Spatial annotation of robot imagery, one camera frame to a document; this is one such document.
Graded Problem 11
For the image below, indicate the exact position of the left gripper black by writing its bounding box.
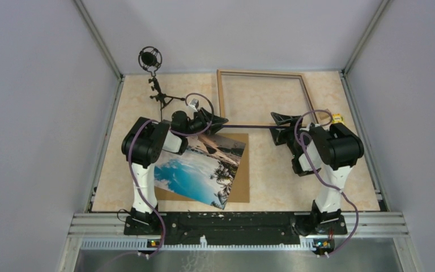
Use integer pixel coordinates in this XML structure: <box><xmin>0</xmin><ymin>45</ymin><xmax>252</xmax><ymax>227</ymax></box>
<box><xmin>182</xmin><ymin>107</ymin><xmax>228</xmax><ymax>137</ymax></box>

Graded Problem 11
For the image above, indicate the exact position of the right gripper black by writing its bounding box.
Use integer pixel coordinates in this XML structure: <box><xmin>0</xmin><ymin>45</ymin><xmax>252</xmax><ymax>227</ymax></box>
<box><xmin>269</xmin><ymin>112</ymin><xmax>303</xmax><ymax>158</ymax></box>

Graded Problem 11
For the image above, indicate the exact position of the wooden picture frame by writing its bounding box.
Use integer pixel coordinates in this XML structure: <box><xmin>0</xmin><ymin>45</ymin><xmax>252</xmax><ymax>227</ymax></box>
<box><xmin>216</xmin><ymin>69</ymin><xmax>316</xmax><ymax>128</ymax></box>

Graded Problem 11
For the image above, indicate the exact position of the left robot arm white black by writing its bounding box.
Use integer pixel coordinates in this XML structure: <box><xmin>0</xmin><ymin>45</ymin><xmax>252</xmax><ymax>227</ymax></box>
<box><xmin>121</xmin><ymin>99</ymin><xmax>229</xmax><ymax>234</ymax></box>

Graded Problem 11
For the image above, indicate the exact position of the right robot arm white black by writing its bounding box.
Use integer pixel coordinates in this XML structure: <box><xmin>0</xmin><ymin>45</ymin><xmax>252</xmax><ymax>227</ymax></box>
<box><xmin>270</xmin><ymin>112</ymin><xmax>364</xmax><ymax>235</ymax></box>

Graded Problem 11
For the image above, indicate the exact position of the beach landscape photo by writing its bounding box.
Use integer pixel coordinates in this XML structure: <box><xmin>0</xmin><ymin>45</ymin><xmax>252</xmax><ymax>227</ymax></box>
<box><xmin>153</xmin><ymin>133</ymin><xmax>247</xmax><ymax>211</ymax></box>

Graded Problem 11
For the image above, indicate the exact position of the small brown wooden block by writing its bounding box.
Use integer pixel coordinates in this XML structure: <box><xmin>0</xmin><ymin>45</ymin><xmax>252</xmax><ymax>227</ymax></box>
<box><xmin>319</xmin><ymin>109</ymin><xmax>332</xmax><ymax>119</ymax></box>

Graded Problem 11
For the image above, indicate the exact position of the small yellow toy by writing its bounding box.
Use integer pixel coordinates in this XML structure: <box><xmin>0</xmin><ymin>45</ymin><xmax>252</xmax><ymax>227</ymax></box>
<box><xmin>331</xmin><ymin>114</ymin><xmax>346</xmax><ymax>125</ymax></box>

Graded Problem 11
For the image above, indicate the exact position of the brown cardboard backing board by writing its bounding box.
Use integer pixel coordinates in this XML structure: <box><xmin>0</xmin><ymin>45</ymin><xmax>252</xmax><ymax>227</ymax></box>
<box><xmin>153</xmin><ymin>133</ymin><xmax>251</xmax><ymax>204</ymax></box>

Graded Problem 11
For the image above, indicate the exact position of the black microphone on tripod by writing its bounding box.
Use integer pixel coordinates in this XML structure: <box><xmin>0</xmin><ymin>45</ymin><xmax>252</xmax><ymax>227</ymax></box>
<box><xmin>138</xmin><ymin>46</ymin><xmax>185</xmax><ymax>120</ymax></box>

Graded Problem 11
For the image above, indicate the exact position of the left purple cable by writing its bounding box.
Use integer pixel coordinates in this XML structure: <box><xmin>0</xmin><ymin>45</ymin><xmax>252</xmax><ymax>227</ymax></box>
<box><xmin>127</xmin><ymin>93</ymin><xmax>215</xmax><ymax>260</ymax></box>

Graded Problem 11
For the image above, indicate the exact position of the purple cable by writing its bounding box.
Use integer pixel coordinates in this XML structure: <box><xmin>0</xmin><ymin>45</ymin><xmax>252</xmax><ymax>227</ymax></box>
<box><xmin>293</xmin><ymin>109</ymin><xmax>360</xmax><ymax>258</ymax></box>
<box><xmin>127</xmin><ymin>93</ymin><xmax>215</xmax><ymax>260</ymax></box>

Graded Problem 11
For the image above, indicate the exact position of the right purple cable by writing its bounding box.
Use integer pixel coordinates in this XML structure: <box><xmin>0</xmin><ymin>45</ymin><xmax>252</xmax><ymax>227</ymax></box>
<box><xmin>293</xmin><ymin>109</ymin><xmax>360</xmax><ymax>258</ymax></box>

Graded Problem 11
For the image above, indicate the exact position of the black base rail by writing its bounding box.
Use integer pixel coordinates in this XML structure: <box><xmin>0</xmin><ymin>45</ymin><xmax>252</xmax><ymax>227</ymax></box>
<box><xmin>123</xmin><ymin>211</ymin><xmax>348</xmax><ymax>246</ymax></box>

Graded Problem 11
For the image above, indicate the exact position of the white cable duct strip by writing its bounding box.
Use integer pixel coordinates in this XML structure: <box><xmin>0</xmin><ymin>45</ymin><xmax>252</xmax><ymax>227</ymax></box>
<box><xmin>80</xmin><ymin>237</ymin><xmax>315</xmax><ymax>251</ymax></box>

